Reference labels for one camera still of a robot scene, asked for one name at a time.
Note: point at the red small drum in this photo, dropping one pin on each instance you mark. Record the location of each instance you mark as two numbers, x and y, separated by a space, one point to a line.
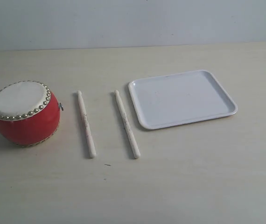
29 113

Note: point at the white drumstick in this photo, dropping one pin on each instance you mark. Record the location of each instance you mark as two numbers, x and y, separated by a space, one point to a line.
83 113
127 126

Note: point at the white plastic tray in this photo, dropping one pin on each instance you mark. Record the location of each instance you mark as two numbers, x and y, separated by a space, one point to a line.
179 99

